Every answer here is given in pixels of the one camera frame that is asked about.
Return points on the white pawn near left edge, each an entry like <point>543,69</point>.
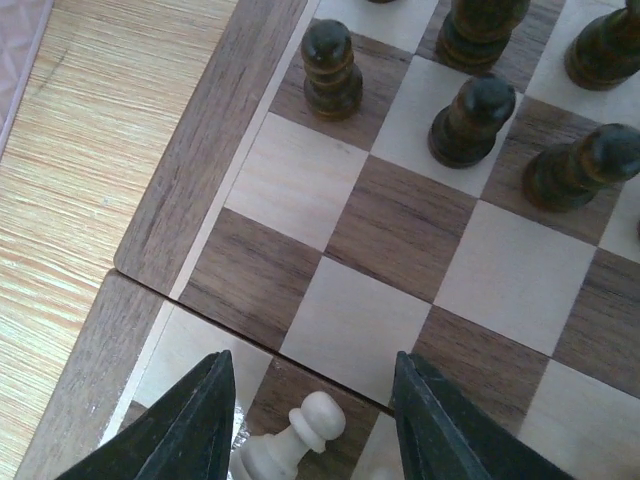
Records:
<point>273,457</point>

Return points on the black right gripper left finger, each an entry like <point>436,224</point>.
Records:
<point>186,434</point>

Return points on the dark pawn chess piece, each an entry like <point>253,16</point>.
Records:
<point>333,85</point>

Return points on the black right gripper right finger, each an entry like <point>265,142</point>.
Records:
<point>443,435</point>

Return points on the silver embossed metal tray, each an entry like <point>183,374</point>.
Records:
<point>23,23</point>

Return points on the wooden chess board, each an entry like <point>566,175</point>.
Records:
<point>314,251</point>

